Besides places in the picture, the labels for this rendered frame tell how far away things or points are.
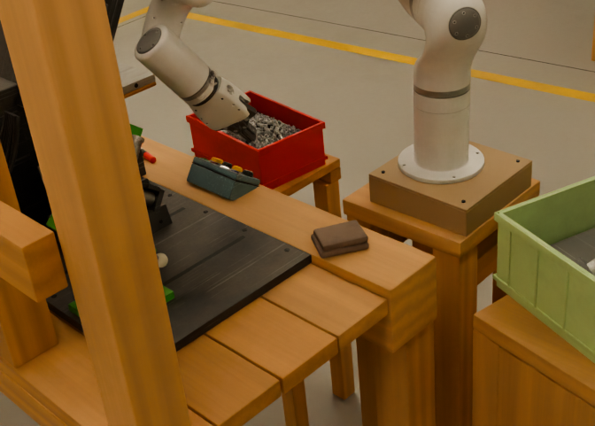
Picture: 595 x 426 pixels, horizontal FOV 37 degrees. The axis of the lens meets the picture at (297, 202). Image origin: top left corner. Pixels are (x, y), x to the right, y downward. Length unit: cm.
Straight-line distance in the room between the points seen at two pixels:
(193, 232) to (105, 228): 75
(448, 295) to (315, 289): 38
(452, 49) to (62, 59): 94
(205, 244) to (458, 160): 57
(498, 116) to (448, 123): 249
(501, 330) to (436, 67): 54
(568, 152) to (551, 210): 224
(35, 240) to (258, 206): 81
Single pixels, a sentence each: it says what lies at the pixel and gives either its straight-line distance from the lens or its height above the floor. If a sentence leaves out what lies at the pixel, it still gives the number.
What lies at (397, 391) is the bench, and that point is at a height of 61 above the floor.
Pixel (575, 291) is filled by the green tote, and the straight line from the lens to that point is 165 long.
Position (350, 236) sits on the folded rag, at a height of 93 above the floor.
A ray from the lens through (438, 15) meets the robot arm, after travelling 176.
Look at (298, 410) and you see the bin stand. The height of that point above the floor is 10.
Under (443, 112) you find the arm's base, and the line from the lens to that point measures 190.
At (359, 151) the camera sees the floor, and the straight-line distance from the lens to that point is 410.
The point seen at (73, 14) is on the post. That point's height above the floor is 157.
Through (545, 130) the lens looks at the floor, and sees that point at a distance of 426.
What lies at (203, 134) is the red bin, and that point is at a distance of 233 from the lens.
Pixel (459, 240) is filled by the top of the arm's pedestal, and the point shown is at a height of 85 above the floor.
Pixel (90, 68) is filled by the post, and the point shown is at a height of 151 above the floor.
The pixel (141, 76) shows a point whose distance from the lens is 209.
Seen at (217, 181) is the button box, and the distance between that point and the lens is 200.
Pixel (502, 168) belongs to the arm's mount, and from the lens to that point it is 200.
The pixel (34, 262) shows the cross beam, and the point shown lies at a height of 125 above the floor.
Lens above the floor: 187
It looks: 30 degrees down
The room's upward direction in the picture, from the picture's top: 6 degrees counter-clockwise
